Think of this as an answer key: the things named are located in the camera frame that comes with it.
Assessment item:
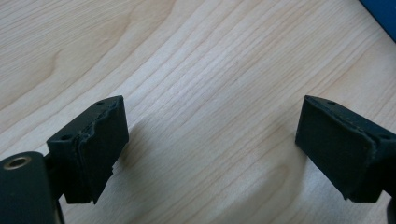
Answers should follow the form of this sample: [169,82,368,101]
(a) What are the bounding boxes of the blue book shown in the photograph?
[358,0,396,43]

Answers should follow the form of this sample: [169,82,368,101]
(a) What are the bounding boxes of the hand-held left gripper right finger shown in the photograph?
[294,94,396,203]

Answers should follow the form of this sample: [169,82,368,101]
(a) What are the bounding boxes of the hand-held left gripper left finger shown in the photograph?
[46,95,130,205]

